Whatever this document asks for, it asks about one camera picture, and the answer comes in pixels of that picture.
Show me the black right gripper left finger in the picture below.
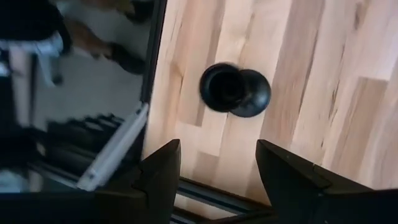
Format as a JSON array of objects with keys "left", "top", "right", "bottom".
[{"left": 132, "top": 139, "right": 182, "bottom": 224}]

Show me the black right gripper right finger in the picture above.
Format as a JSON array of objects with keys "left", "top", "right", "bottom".
[{"left": 255, "top": 139, "right": 332, "bottom": 224}]

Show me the silver metal bar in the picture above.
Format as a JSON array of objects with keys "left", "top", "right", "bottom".
[{"left": 76, "top": 102, "right": 150, "bottom": 191}]

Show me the black metal candlestick holder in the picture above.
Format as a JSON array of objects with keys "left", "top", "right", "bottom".
[{"left": 198, "top": 62, "right": 272, "bottom": 118}]

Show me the black aluminium table frame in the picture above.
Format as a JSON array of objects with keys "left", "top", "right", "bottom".
[{"left": 170, "top": 176, "right": 276, "bottom": 224}]

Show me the black table edge rail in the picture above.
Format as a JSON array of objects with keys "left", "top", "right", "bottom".
[{"left": 133, "top": 0, "right": 169, "bottom": 166}]

